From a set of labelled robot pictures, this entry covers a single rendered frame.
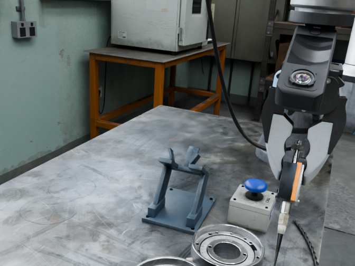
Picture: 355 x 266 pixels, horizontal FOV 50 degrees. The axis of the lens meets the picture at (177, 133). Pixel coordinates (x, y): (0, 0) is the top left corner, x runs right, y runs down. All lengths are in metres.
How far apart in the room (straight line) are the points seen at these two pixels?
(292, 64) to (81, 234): 0.43
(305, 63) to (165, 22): 2.33
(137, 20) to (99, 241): 2.30
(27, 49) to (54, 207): 1.81
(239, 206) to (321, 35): 0.34
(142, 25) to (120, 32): 0.19
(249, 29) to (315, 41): 3.84
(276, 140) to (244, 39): 3.82
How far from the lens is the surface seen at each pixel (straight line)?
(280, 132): 0.49
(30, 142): 2.59
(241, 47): 4.31
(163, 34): 2.73
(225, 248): 0.61
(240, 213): 0.69
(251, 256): 0.59
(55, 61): 2.65
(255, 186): 0.68
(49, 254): 0.63
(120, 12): 2.89
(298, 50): 0.43
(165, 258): 0.54
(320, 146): 0.49
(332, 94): 0.47
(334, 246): 2.23
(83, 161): 0.91
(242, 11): 4.29
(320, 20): 0.45
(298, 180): 0.49
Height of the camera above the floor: 1.17
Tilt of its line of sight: 20 degrees down
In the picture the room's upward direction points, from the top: 4 degrees clockwise
